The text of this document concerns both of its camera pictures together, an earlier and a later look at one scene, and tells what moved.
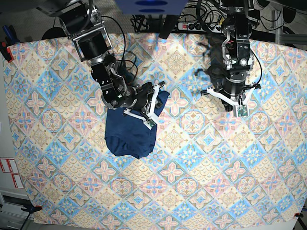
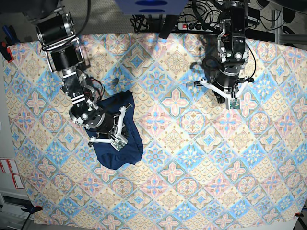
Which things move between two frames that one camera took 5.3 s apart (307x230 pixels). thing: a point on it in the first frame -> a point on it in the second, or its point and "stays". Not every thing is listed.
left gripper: (140, 96) -> (105, 124)
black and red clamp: (6, 51) stays
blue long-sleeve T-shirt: (126, 135) -> (132, 152)
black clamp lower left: (31, 209) stays
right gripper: (233, 86) -> (227, 78)
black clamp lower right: (299, 214) stays
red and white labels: (8, 166) stays
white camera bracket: (151, 121) -> (120, 140)
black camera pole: (170, 25) stays
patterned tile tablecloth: (206, 167) stays
